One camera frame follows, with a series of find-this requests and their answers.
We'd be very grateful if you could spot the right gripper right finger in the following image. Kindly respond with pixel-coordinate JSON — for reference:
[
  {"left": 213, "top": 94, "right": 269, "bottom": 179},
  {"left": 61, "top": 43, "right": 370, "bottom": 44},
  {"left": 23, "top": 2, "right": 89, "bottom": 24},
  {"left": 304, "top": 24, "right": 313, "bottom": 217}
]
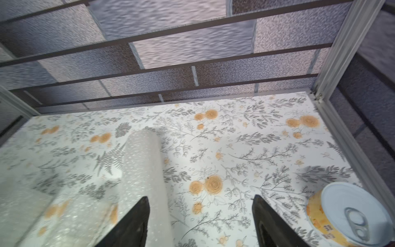
[{"left": 252, "top": 195, "right": 308, "bottom": 247}]

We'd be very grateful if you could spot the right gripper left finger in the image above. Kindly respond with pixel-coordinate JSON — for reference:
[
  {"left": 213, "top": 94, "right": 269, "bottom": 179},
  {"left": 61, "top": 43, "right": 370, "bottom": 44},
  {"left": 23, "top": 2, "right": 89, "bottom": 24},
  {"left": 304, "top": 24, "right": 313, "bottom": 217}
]
[{"left": 96, "top": 196, "right": 150, "bottom": 247}]

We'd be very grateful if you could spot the bubble wrap sheet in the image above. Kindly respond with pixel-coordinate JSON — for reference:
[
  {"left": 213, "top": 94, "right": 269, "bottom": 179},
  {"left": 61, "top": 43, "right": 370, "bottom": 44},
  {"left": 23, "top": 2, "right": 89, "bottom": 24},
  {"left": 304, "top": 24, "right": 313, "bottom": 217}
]
[{"left": 1, "top": 178, "right": 118, "bottom": 247}]

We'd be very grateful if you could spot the right bubble wrap roll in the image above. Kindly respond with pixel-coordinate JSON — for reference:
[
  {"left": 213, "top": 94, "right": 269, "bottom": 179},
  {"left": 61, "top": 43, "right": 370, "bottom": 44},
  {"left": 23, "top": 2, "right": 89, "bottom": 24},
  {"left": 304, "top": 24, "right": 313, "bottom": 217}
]
[{"left": 115, "top": 129, "right": 174, "bottom": 247}]

